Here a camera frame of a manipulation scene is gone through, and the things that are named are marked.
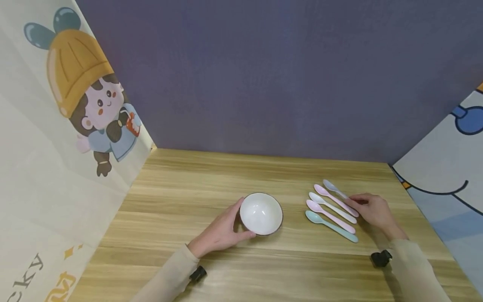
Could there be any person's right hand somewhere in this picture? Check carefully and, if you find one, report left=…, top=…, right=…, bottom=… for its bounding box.
left=344, top=193, right=409, bottom=242

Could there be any person's left hand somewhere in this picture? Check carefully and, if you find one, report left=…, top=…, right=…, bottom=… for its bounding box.
left=187, top=197, right=257, bottom=259

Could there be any white bowl with dark rim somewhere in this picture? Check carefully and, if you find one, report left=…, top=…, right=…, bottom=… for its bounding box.
left=239, top=192, right=284, bottom=237

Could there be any grey plastic spoon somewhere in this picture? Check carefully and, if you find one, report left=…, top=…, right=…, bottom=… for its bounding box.
left=322, top=179, right=351, bottom=200

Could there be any person's right forearm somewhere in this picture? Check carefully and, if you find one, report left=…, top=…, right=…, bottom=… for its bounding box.
left=387, top=238, right=452, bottom=302

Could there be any person's left forearm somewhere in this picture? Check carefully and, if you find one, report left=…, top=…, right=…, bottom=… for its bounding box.
left=128, top=245, right=201, bottom=302

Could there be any black wrist band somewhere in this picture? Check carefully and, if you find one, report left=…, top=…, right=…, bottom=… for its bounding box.
left=189, top=265, right=208, bottom=283
left=370, top=249, right=393, bottom=268

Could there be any pink plastic spoon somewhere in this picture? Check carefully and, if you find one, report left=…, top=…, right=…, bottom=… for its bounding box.
left=313, top=184, right=360, bottom=218
left=306, top=199, right=357, bottom=235

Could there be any white plastic spoon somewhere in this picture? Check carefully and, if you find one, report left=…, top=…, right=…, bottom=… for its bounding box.
left=308, top=192, right=358, bottom=225

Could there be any teal plastic spoon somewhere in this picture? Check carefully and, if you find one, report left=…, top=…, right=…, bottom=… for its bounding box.
left=304, top=210, right=359, bottom=244

